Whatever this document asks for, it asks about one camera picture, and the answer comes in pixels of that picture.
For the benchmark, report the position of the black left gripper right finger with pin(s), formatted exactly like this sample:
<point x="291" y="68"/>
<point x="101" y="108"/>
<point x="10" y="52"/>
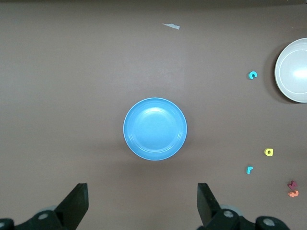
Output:
<point x="208" y="208"/>

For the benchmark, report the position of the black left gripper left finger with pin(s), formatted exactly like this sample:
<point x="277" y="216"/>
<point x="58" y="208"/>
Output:
<point x="72" y="203"/>

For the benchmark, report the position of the teal foam letter r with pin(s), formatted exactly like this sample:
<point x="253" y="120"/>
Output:
<point x="248" y="170"/>

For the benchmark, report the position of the yellow foam letter a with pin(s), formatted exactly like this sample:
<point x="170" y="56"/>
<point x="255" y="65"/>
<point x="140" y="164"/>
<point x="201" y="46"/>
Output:
<point x="266" y="152"/>

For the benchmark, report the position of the teal foam letter c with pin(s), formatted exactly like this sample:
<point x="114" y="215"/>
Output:
<point x="250" y="75"/>

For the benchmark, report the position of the orange foam letter t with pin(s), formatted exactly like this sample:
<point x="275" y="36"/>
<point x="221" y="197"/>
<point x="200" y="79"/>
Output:
<point x="292" y="194"/>

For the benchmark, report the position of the maroon foam letter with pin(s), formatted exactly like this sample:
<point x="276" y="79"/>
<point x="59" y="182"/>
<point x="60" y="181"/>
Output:
<point x="292" y="185"/>

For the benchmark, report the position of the blue plate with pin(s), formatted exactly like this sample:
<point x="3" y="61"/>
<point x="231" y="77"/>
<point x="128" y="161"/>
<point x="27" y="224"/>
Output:
<point x="155" y="129"/>

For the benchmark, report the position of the brown paper table cover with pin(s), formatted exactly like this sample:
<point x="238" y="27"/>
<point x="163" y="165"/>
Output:
<point x="72" y="72"/>

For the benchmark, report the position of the beige plate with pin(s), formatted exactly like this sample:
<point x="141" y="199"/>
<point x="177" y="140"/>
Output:
<point x="295" y="72"/>

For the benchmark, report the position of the white tape scrap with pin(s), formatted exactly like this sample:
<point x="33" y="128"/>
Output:
<point x="171" y="25"/>

